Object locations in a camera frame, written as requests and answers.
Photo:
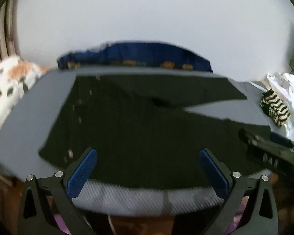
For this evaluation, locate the grey mattress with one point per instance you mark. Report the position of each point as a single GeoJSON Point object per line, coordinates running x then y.
{"type": "Point", "coordinates": [31, 117]}

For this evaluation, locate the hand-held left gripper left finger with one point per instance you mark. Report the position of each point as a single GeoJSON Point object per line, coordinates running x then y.
{"type": "Point", "coordinates": [82, 173]}

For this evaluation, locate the beige curtain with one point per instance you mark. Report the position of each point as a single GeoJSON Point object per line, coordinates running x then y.
{"type": "Point", "coordinates": [5, 29]}

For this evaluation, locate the blue floral blanket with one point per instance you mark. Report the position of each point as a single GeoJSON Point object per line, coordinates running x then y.
{"type": "Point", "coordinates": [137, 53]}

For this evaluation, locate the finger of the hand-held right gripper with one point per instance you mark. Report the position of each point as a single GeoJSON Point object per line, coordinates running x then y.
{"type": "Point", "coordinates": [280, 139]}
{"type": "Point", "coordinates": [269, 160]}

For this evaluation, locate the white orange spotted blanket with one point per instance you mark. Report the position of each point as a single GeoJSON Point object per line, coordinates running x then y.
{"type": "Point", "coordinates": [9, 78]}

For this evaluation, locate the black cream striped knit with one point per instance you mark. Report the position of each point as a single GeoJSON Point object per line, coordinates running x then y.
{"type": "Point", "coordinates": [274, 107]}

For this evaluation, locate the black pants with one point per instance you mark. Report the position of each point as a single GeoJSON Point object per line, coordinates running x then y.
{"type": "Point", "coordinates": [137, 139]}

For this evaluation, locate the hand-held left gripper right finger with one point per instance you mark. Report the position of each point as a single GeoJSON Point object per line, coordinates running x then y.
{"type": "Point", "coordinates": [214, 173]}

